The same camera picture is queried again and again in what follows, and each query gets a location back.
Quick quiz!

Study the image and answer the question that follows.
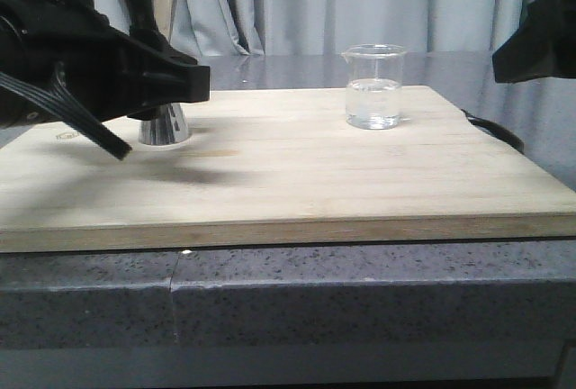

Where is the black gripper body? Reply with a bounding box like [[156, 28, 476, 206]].
[[492, 0, 575, 83], [1, 0, 131, 122]]

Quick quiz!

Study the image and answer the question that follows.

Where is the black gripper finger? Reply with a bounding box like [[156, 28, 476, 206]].
[[121, 31, 211, 120], [123, 0, 158, 34]]

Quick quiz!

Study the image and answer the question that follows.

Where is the steel double jigger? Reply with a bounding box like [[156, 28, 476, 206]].
[[119, 0, 190, 146]]

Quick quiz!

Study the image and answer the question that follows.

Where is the glass measuring beaker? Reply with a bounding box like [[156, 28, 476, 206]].
[[341, 44, 406, 130]]

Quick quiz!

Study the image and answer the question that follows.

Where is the wooden cutting board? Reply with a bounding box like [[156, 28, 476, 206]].
[[1, 86, 575, 252]]

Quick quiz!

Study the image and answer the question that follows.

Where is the black ribbed cable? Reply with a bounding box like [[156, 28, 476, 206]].
[[0, 62, 133, 160]]

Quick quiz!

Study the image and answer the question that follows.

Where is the black board handle strap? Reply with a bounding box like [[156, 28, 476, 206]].
[[458, 108, 526, 153]]

